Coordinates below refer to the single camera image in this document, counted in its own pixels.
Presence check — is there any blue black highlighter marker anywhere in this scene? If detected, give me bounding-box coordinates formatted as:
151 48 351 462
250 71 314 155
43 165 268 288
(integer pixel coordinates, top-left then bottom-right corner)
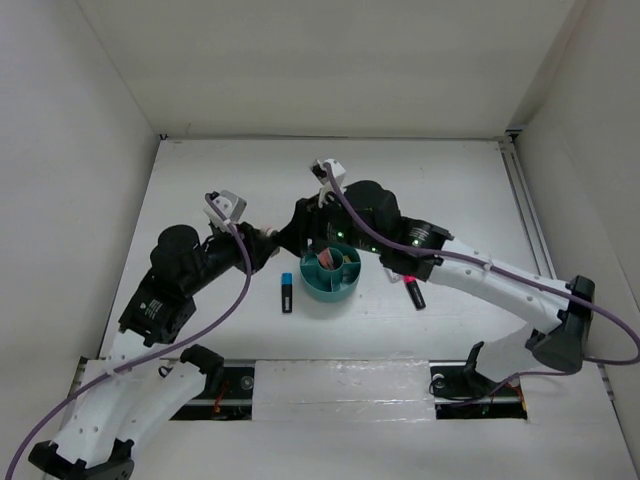
281 272 293 314

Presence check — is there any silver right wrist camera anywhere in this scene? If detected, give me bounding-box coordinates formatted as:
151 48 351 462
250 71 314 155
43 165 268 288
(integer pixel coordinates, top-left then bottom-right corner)
310 158 346 187

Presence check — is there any pink black highlighter marker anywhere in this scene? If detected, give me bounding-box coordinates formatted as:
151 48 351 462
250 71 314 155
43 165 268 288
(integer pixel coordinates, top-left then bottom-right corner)
403 276 426 311

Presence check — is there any teal round desk organizer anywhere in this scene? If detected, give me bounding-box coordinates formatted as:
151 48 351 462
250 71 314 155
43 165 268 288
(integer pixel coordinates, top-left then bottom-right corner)
299 244 361 303

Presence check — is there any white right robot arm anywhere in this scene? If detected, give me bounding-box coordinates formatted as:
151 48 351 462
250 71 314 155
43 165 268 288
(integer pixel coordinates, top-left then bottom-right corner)
275 180 595 394

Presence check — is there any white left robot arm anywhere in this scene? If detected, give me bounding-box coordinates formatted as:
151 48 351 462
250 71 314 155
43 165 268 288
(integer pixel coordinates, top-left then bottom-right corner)
28 222 277 479

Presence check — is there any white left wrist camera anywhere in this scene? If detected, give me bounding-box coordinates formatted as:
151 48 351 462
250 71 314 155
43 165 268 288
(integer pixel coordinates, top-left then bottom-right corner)
203 190 247 230

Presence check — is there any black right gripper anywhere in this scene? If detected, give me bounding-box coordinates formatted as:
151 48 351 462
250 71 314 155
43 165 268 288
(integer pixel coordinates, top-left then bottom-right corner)
270 188 383 260

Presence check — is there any pink wooden pencil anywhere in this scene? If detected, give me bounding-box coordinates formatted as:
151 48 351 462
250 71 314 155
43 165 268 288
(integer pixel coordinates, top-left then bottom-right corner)
317 248 336 271

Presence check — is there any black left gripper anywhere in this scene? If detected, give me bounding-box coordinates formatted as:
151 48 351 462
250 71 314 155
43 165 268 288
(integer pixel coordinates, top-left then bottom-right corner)
184 218 273 294

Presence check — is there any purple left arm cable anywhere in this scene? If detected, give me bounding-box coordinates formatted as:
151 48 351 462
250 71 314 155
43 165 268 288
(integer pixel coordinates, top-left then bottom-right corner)
2 197 253 480

